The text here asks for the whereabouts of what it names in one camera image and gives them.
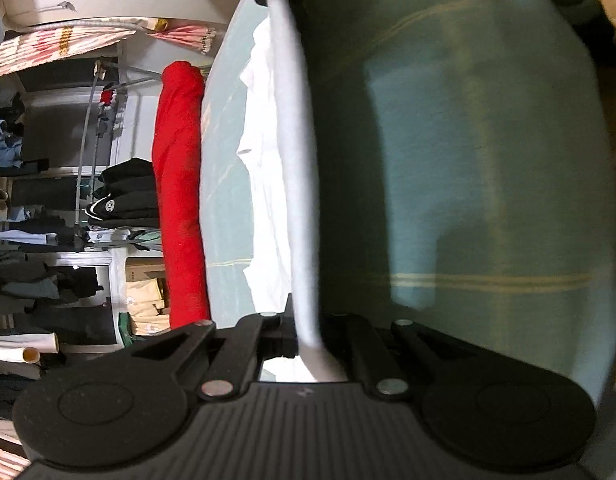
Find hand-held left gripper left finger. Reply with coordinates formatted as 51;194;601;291
130;294;299;403

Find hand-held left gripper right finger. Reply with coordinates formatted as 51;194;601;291
318;313;489;402

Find white bear print shirt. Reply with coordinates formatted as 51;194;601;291
236;0;349;386

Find blue hanging clothes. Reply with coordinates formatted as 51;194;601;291
0;115;24;166

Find cardboard box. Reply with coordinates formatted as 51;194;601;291
125;257;169;286

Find grey-green hanging garment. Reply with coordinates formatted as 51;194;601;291
128;227;164;251

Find red rolled quilt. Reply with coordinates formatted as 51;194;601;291
152;61;212;330

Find pink tied curtain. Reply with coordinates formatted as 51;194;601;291
0;19;219;81

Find bed with green plaid sheet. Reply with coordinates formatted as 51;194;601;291
198;0;616;411

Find metal drying rack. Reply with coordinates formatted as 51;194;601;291
73;57;161;253

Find white paper roll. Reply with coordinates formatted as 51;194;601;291
0;332;59;363

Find green frame stand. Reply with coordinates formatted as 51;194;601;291
117;312;139;348

